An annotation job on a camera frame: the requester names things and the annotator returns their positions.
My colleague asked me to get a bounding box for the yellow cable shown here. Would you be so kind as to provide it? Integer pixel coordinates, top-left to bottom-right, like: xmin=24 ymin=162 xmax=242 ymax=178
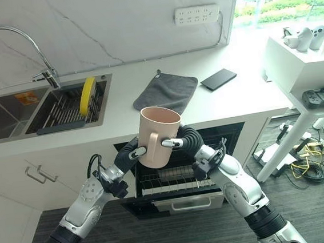
xmin=287 ymin=140 xmax=324 ymax=181

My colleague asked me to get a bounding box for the grey dish cloth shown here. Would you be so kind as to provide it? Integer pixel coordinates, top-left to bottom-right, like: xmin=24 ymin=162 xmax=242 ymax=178
xmin=129 ymin=65 xmax=201 ymax=114

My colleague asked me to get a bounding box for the orange sticker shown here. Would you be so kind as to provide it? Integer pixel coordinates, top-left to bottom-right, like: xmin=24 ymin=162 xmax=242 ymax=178
xmin=14 ymin=91 xmax=39 ymax=106

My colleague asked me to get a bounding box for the dishwasher wire rack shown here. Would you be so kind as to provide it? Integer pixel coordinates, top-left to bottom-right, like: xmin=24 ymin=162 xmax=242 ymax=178
xmin=139 ymin=162 xmax=218 ymax=197

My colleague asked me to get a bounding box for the white VR controller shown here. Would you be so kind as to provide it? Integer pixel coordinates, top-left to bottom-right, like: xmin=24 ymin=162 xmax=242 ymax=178
xmin=307 ymin=25 xmax=324 ymax=51
xmin=295 ymin=26 xmax=314 ymax=52

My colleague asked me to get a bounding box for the black flat tablet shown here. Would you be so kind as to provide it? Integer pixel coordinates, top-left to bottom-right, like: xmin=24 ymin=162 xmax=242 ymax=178
xmin=199 ymin=67 xmax=239 ymax=93

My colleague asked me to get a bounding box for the beige plastic mug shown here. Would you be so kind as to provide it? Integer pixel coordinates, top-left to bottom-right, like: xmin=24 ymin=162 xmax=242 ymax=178
xmin=134 ymin=103 xmax=186 ymax=171

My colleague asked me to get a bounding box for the white power strip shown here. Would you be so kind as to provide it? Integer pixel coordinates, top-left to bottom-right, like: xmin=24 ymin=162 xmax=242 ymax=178
xmin=174 ymin=3 xmax=222 ymax=26

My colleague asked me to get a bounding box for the black cable coil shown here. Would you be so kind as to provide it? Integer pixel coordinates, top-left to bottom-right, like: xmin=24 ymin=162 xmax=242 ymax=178
xmin=303 ymin=163 xmax=324 ymax=185

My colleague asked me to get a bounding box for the stainless steel sink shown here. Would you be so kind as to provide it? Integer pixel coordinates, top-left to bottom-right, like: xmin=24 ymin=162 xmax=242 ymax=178
xmin=0 ymin=73 xmax=118 ymax=142

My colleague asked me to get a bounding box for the yellow plate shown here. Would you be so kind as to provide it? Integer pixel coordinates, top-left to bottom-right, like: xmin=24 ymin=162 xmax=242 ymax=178
xmin=77 ymin=76 xmax=100 ymax=116

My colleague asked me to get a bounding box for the silver cabinet handle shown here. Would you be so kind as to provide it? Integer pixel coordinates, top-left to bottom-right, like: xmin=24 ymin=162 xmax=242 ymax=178
xmin=37 ymin=163 xmax=60 ymax=184
xmin=25 ymin=164 xmax=47 ymax=186

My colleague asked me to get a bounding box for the chrome kitchen faucet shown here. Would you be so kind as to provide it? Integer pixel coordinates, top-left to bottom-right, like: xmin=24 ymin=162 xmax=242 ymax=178
xmin=0 ymin=20 xmax=62 ymax=94

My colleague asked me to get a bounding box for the white side table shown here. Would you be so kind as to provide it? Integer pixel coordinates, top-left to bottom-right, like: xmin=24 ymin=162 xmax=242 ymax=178
xmin=242 ymin=30 xmax=324 ymax=182

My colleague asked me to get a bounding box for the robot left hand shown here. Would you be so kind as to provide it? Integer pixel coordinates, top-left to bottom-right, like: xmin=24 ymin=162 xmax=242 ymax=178
xmin=111 ymin=135 xmax=149 ymax=177

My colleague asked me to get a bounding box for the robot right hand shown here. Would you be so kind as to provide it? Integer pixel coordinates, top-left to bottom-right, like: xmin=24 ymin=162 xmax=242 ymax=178
xmin=159 ymin=122 xmax=204 ymax=160

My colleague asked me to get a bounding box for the white floor device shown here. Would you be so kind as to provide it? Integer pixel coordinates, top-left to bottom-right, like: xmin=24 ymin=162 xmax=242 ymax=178
xmin=250 ymin=120 xmax=317 ymax=180

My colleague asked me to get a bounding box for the white power cord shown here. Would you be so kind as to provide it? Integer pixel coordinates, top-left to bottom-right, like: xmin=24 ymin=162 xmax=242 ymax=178
xmin=129 ymin=9 xmax=229 ymax=63

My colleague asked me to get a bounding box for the open dishwasher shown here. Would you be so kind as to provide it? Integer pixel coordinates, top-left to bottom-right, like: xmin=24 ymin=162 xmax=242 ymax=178
xmin=111 ymin=122 xmax=254 ymax=221

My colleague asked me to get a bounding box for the black handheld controller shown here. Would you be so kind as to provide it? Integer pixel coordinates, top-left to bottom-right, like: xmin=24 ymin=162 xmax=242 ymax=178
xmin=301 ymin=88 xmax=324 ymax=111

